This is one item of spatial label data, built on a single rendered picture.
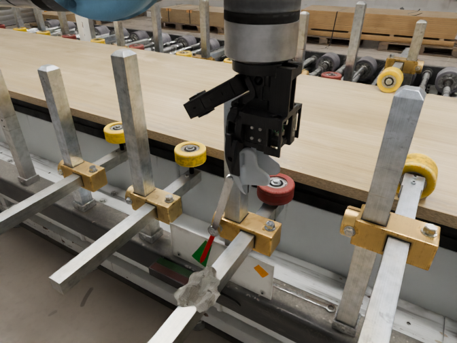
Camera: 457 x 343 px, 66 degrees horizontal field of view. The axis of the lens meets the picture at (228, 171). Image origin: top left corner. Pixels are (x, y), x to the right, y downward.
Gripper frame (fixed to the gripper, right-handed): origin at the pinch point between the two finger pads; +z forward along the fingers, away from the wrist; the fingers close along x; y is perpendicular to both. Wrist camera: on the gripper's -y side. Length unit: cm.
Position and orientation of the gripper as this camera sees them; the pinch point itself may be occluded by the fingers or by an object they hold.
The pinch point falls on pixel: (242, 184)
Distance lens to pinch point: 55.7
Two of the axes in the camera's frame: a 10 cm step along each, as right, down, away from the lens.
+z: 0.0, 8.5, 5.2
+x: 5.1, -4.5, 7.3
